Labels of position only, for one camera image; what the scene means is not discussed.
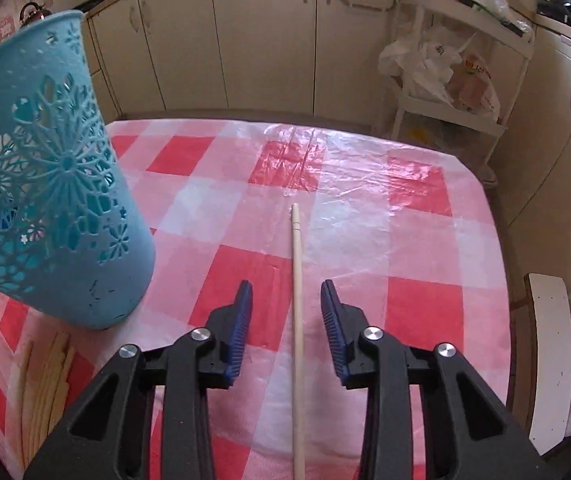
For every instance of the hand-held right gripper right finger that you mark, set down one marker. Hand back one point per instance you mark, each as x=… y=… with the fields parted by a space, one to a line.
x=333 y=340

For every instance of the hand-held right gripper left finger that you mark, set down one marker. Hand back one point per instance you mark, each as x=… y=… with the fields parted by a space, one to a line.
x=238 y=340

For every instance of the wooden chopstick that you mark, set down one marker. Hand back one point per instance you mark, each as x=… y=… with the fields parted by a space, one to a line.
x=297 y=310

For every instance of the pile of wooden chopsticks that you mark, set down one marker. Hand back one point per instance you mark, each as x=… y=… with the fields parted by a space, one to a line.
x=40 y=400

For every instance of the blue perforated utensil holder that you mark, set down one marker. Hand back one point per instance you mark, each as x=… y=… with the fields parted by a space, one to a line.
x=65 y=185

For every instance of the red white checkered tablecloth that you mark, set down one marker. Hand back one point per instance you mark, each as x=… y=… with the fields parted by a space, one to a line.
x=365 y=260

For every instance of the white wooden chair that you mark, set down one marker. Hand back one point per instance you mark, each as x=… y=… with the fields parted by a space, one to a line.
x=548 y=360

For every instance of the white shelf cart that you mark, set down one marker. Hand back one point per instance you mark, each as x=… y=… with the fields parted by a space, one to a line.
x=465 y=121

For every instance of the cream tall cabinets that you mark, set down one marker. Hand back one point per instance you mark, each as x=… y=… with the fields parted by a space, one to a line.
x=555 y=160

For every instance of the orange printed plastic bag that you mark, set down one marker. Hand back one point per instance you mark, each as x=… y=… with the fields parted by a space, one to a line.
x=475 y=87

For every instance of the white plastic bag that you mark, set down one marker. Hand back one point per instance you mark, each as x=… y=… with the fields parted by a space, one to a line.
x=425 y=65

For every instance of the cream base cabinets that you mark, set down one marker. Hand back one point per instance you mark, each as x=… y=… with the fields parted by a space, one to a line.
x=245 y=35

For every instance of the metal kettle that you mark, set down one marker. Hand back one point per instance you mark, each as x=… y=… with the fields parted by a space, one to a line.
x=31 y=14

